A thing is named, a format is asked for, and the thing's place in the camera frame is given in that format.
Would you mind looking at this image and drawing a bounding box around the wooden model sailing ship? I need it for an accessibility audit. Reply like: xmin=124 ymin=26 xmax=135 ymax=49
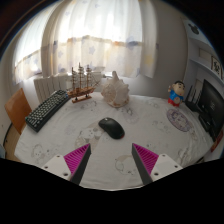
xmin=66 ymin=62 xmax=101 ymax=104

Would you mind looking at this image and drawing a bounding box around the black keyboard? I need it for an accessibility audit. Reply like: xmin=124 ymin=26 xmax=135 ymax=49
xmin=25 ymin=89 xmax=71 ymax=133

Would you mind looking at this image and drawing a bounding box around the wooden chair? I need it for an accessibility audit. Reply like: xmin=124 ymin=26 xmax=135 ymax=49
xmin=3 ymin=87 xmax=33 ymax=162

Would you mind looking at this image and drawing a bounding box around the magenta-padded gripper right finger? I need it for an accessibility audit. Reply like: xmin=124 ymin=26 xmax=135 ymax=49
xmin=131 ymin=142 xmax=184 ymax=186

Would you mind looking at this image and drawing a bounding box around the white wall shelf unit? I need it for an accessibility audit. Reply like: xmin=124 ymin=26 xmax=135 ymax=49
xmin=182 ymin=19 xmax=224 ymax=101

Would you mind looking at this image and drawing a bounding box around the cartoon boy figurine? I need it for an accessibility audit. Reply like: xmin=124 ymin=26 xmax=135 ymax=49
xmin=167 ymin=80 xmax=186 ymax=108

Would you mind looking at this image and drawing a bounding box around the white radiator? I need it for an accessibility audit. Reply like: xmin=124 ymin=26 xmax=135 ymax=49
xmin=33 ymin=71 xmax=105 ymax=104

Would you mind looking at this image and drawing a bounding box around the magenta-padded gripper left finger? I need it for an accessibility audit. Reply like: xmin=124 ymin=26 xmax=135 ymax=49
xmin=41 ymin=143 xmax=92 ymax=186

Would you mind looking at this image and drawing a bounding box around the white printed tablecloth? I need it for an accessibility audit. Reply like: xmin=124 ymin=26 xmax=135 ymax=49
xmin=13 ymin=91 xmax=214 ymax=191

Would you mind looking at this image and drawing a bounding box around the black monitor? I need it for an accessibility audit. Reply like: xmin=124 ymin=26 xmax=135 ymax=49
xmin=196 ymin=78 xmax=224 ymax=142

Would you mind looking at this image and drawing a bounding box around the black computer mouse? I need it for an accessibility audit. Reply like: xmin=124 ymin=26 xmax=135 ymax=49
xmin=98 ymin=117 xmax=126 ymax=140

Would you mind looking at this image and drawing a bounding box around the large white conch shell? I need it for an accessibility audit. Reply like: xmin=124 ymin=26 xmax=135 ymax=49
xmin=100 ymin=70 xmax=130 ymax=108

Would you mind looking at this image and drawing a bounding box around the white star-print curtain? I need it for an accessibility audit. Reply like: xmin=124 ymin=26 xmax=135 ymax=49
xmin=13 ymin=0 xmax=158 ymax=84

